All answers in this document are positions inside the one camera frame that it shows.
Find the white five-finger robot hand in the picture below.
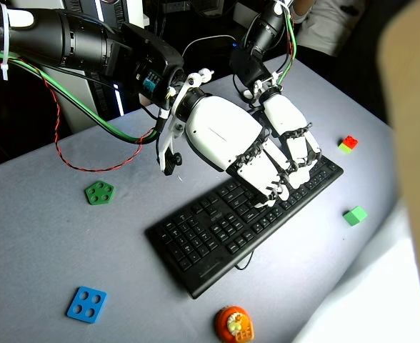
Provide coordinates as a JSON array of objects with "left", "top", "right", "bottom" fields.
[
  {"left": 258, "top": 91, "right": 322, "bottom": 191},
  {"left": 182, "top": 93, "right": 291, "bottom": 210}
]

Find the red and green stacked brick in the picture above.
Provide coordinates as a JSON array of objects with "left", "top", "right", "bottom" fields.
[{"left": 337, "top": 135, "right": 359, "bottom": 154}]

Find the person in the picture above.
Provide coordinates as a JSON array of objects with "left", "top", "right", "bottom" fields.
[{"left": 290, "top": 0, "right": 370, "bottom": 58}]

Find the black computer keyboard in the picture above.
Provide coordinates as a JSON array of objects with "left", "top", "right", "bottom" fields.
[{"left": 144, "top": 155, "right": 345, "bottom": 300}]

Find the green cube block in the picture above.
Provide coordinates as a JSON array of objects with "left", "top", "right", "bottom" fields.
[{"left": 343, "top": 205, "right": 369, "bottom": 227}]

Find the beige blurred panel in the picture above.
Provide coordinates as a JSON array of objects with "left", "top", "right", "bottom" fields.
[{"left": 378, "top": 0, "right": 420, "bottom": 343}]

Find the green pentagon block with holes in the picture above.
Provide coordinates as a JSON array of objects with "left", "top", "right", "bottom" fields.
[{"left": 84, "top": 180, "right": 115, "bottom": 207}]

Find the orange toy cake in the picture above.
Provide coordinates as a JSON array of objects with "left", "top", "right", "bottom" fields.
[{"left": 214, "top": 305, "right": 255, "bottom": 342}]

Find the grey table cloth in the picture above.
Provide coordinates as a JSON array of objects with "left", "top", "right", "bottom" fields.
[{"left": 0, "top": 53, "right": 416, "bottom": 343}]

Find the blue square block with holes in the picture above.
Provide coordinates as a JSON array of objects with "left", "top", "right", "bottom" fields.
[{"left": 66, "top": 286, "right": 108, "bottom": 324}]

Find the thin grey cable loop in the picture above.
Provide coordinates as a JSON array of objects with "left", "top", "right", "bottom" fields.
[{"left": 181, "top": 34, "right": 240, "bottom": 60}]

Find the green cable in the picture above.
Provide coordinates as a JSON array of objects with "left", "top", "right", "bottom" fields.
[{"left": 0, "top": 49, "right": 159, "bottom": 144}]

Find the black keyboard cable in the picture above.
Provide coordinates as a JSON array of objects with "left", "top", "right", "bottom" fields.
[{"left": 234, "top": 249, "right": 256, "bottom": 272}]

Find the red and black twisted cable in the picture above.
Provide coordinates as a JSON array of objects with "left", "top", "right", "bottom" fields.
[{"left": 0, "top": 62, "right": 156, "bottom": 173}]

